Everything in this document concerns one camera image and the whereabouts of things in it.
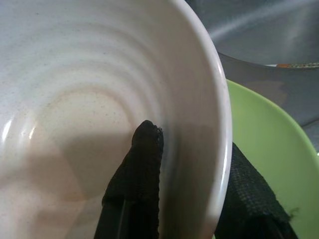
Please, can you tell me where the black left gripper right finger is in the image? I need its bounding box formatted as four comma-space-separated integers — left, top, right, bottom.
214, 141, 300, 239

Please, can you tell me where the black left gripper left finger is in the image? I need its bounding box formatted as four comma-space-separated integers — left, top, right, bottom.
93, 119, 164, 239

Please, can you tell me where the white ceramic bowl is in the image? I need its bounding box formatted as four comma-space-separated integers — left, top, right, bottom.
0, 0, 234, 239

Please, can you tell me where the patterned wooden chopstick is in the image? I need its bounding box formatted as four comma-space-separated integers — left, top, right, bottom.
265, 62, 319, 71

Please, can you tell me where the green plate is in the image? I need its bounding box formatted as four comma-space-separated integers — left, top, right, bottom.
214, 79, 319, 239

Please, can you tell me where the stainless steel sink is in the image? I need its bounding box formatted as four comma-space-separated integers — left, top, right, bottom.
184, 0, 319, 155

